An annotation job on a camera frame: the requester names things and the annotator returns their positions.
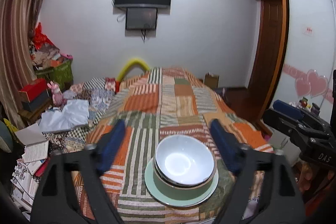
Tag striped brown curtain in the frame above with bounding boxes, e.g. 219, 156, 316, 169
0, 0, 57, 131

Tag small black wall monitor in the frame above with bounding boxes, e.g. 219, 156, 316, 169
125, 7, 158, 30

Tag red plastic bag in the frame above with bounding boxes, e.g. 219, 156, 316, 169
33, 22, 55, 50

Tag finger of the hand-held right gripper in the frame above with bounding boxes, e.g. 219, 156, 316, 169
273, 100, 333, 133
263, 109, 329, 151

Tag pile of printed papers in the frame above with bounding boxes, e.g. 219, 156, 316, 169
10, 140, 51, 207

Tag pink bunny toy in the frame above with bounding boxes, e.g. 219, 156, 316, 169
47, 80, 67, 106

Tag brown cardboard box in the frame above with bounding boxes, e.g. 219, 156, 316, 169
204, 72, 219, 88

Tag pink heart stickers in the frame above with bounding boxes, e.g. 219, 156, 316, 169
295, 69, 329, 99

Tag person's right hand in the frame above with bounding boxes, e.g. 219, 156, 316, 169
299, 164, 329, 199

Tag brown wooden door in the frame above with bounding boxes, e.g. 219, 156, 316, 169
248, 0, 287, 125

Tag mint green plate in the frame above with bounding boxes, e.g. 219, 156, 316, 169
144, 157, 219, 208

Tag white bowl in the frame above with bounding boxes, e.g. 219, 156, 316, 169
155, 135, 217, 186

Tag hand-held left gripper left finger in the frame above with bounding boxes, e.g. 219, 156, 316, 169
31, 119, 126, 224

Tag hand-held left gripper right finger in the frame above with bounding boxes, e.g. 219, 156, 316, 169
210, 119, 306, 224

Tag white cloth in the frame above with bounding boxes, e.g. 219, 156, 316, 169
41, 99, 90, 134

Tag patchwork striped bedspread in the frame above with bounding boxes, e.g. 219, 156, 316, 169
75, 66, 275, 224

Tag checkered patchwork quilt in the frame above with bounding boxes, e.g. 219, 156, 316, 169
45, 77, 118, 154

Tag white sliding wardrobe door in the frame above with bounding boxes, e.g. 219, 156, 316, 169
262, 0, 336, 135

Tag yellow foam tube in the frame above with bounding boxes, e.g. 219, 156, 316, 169
116, 57, 151, 82

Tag green storage basket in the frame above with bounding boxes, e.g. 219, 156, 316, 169
35, 59, 74, 88

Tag dark grey box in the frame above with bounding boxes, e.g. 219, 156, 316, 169
21, 96, 51, 112

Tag pile of paper packaging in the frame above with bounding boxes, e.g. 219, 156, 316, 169
30, 42, 64, 70

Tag wooden side table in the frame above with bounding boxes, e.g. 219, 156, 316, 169
18, 103, 52, 125

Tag red box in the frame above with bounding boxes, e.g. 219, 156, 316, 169
18, 79, 49, 103

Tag pink bowl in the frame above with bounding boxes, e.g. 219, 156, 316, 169
153, 136, 218, 189

